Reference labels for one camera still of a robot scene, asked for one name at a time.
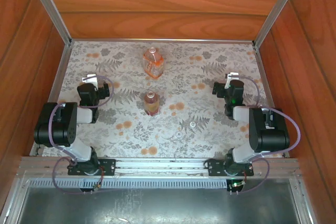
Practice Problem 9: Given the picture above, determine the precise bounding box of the slim bottle red label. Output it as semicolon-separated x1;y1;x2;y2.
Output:
143;91;160;116

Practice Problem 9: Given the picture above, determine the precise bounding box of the wide square orange bottle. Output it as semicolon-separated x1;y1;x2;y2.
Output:
142;47;165;80

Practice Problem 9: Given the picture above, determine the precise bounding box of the floral table cloth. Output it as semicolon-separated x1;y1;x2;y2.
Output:
30;40;290;158

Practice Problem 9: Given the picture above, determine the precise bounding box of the small circuit board green light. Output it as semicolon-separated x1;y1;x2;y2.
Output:
227;179;247;193

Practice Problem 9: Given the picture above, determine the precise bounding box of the grey metal sheet panel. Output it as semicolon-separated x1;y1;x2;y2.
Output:
15;187;302;224

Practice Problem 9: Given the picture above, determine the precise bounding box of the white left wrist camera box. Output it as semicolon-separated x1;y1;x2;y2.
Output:
81;74;99;88

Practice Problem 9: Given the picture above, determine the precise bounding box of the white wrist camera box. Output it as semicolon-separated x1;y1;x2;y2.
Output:
81;74;99;88
224;72;240;90

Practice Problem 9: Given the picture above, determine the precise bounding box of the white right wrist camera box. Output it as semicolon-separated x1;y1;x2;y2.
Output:
224;72;240;90

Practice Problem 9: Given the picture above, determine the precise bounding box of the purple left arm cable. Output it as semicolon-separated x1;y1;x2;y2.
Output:
48;75;115;195

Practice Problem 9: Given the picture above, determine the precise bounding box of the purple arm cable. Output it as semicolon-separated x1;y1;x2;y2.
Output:
229;74;302;196
48;75;115;195

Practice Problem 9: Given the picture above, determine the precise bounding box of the aluminium table side rail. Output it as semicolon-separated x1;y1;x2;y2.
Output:
253;47;289;158

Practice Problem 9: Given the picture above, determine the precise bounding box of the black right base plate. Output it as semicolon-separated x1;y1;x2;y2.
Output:
207;158;255;177

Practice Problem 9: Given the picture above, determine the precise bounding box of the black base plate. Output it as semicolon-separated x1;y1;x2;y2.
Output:
67;157;117;176
207;158;255;177

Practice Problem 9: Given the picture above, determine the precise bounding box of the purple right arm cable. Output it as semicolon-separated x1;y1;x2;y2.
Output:
229;74;302;196

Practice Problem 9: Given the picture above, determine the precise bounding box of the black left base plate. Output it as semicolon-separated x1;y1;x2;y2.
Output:
67;157;117;176

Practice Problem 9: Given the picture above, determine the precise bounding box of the aluminium table edge rail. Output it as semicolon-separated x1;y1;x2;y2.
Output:
70;38;255;44

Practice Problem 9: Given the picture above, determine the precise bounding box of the slanted aluminium frame post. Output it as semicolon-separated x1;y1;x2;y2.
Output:
253;0;307;48
25;0;73;48

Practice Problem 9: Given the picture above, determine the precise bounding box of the aluminium mounting rail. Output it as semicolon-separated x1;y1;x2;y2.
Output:
17;156;300;180

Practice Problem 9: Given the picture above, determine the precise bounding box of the grey slotted cable duct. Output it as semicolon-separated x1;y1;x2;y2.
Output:
26;178;229;189

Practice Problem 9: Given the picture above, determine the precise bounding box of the aluminium lower frame bar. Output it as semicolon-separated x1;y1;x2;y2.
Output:
288;178;320;224
0;176;29;224

